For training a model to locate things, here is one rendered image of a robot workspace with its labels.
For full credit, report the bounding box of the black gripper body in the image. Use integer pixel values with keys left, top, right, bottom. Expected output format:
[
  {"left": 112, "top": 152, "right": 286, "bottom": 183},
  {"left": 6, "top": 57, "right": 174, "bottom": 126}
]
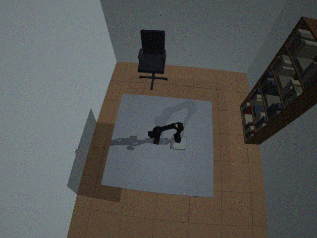
[{"left": 153, "top": 135, "right": 160, "bottom": 145}]

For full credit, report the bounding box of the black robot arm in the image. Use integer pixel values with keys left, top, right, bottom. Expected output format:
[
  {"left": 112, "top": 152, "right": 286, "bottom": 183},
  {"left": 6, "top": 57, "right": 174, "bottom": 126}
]
[{"left": 148, "top": 122, "right": 184, "bottom": 143}]

